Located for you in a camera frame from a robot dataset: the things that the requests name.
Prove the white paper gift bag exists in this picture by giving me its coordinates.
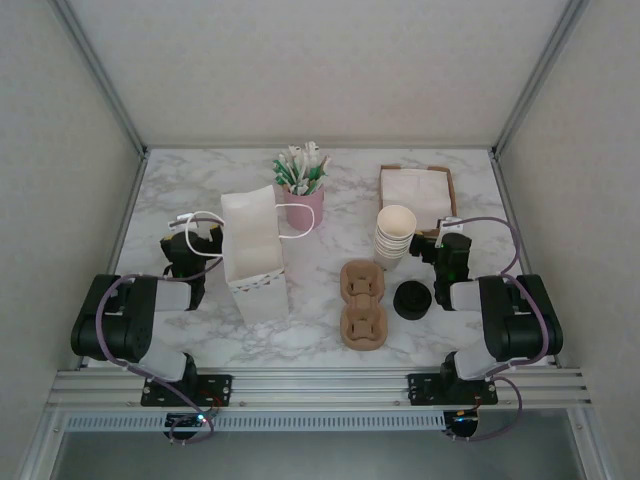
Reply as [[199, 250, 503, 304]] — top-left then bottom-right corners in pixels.
[[183, 184, 317, 324]]

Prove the aluminium mounting rail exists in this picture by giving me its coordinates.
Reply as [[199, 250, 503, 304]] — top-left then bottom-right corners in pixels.
[[47, 367, 594, 409]]

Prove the pink cylindrical holder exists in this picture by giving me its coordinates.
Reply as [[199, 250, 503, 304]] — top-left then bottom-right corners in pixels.
[[283, 182, 325, 231]]

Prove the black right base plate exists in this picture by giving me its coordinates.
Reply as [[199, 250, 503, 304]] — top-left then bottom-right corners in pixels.
[[407, 372, 500, 406]]

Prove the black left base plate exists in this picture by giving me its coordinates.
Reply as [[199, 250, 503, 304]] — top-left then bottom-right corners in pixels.
[[140, 373, 234, 407]]

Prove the brown cardboard cup carrier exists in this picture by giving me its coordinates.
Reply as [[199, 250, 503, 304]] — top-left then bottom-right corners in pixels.
[[339, 259, 389, 351]]

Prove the white napkin stack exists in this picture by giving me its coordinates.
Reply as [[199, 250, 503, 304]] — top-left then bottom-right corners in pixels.
[[380, 167, 456, 231]]

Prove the black plastic cup lid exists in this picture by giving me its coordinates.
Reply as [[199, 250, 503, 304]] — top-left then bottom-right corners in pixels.
[[392, 280, 432, 311]]

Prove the controller board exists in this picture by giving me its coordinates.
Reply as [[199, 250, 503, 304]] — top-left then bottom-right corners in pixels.
[[447, 409, 481, 437], [165, 412, 209, 430]]

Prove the green drink stopper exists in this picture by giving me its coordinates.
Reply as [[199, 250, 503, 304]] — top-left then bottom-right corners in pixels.
[[272, 158, 294, 189], [307, 163, 329, 194]]

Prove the beige paper cup stack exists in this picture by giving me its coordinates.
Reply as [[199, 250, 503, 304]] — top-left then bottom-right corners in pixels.
[[373, 227, 416, 271]]

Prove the grey slotted cable duct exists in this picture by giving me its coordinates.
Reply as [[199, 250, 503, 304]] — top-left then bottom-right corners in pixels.
[[64, 410, 446, 432]]

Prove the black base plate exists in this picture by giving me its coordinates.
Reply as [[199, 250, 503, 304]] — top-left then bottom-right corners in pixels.
[[407, 372, 500, 406], [140, 373, 234, 407]]

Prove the right controller board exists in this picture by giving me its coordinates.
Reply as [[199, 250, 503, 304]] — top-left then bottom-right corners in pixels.
[[447, 409, 481, 437]]

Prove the box of white napkins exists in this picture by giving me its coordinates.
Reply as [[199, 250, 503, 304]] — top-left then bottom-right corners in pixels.
[[378, 163, 460, 239]]

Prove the aluminium frame post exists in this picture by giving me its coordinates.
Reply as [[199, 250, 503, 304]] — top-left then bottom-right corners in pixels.
[[492, 0, 591, 156], [54, 0, 149, 156]]

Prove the left controller board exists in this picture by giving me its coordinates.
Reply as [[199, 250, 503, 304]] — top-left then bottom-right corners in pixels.
[[165, 412, 209, 430]]

